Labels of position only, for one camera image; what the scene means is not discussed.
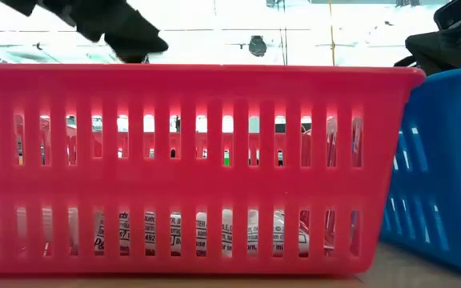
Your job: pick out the red slotted plastic basket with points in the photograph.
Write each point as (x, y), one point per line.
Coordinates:
(214, 184)

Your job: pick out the dark round ceiling fixture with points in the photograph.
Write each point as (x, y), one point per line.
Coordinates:
(257, 45)

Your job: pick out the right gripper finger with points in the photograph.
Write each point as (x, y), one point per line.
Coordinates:
(446, 50)

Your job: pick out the blue slotted plastic basket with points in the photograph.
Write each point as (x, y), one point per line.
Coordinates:
(454, 168)

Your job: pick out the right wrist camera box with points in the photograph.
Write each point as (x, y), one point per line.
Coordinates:
(456, 14)

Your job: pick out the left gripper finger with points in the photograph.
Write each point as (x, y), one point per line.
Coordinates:
(90, 20)
(134, 38)

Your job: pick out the small toothpaste tube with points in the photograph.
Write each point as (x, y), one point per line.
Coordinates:
(202, 236)

